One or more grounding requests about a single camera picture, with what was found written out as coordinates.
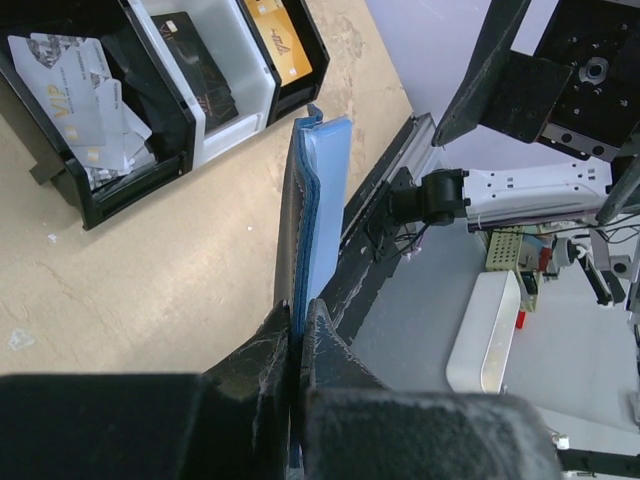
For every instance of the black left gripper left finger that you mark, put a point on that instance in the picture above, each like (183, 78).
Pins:
(229, 422)

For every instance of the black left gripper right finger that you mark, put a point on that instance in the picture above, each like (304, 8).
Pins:
(357, 428)

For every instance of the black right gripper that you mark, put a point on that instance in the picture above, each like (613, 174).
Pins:
(578, 93)

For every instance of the blue leather card holder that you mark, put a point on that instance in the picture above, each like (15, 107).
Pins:
(310, 229)

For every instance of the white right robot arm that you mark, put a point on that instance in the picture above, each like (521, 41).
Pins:
(503, 198)

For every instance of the black bin with gold cards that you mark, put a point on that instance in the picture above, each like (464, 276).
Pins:
(287, 99)

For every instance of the pile of gold cards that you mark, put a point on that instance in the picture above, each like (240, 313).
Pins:
(281, 39)

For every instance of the pile of black cards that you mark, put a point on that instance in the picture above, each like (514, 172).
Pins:
(204, 77)

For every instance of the white oblong tray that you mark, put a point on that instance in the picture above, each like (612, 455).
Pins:
(478, 359)

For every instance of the green perforated basket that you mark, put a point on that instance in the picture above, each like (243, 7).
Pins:
(512, 250)

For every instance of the white middle bin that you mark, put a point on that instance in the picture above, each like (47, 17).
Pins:
(214, 60)

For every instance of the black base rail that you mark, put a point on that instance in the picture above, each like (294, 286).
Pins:
(367, 259)

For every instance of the aluminium frame rail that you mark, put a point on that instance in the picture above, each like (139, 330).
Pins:
(411, 148)

